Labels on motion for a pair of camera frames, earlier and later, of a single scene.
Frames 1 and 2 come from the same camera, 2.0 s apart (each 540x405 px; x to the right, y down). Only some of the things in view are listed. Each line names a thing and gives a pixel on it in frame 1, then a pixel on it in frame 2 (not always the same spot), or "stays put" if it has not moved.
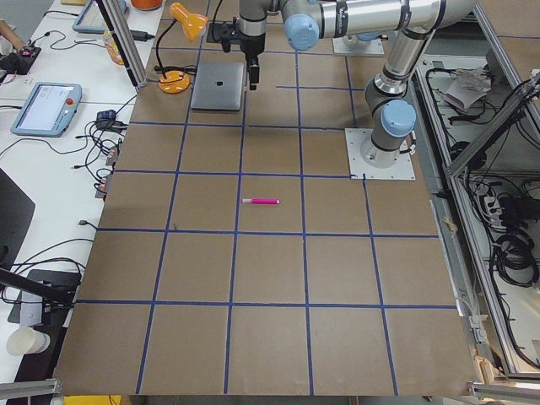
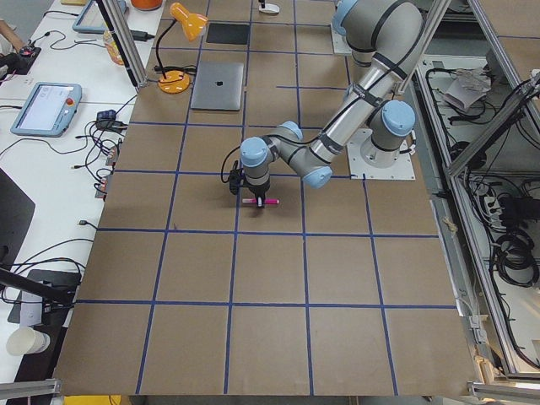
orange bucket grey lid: x=146 y=5 stays put
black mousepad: x=223 y=32 stays put
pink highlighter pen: x=261 y=201 stays put
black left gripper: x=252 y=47 to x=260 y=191
